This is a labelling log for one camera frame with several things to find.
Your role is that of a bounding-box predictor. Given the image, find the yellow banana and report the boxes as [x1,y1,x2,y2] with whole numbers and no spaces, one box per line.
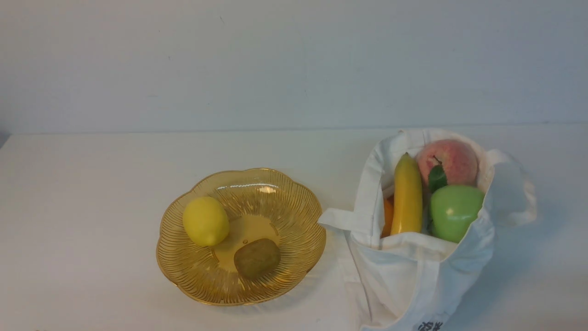
[390,153,424,235]

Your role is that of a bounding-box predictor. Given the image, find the amber ribbed plastic fruit bowl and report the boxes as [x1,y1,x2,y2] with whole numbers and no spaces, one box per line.
[156,168,326,307]

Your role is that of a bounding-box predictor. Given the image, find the brown kiwi fruit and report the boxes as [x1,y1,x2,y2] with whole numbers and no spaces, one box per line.
[234,238,281,280]

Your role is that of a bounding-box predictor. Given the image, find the orange red fruit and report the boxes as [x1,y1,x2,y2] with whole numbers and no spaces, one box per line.
[380,195,394,238]

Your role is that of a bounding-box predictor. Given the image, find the white cloth tote bag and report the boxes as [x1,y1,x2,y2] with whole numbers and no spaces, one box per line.
[318,129,537,331]

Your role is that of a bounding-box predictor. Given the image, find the yellow lemon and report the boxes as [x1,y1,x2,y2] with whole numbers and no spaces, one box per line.
[182,196,230,247]

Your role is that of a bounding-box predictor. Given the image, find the pink red apple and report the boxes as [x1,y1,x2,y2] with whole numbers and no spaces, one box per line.
[416,140,478,186]

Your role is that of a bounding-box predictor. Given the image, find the green apple with leaf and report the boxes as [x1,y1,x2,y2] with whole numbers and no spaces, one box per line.
[428,164,485,243]

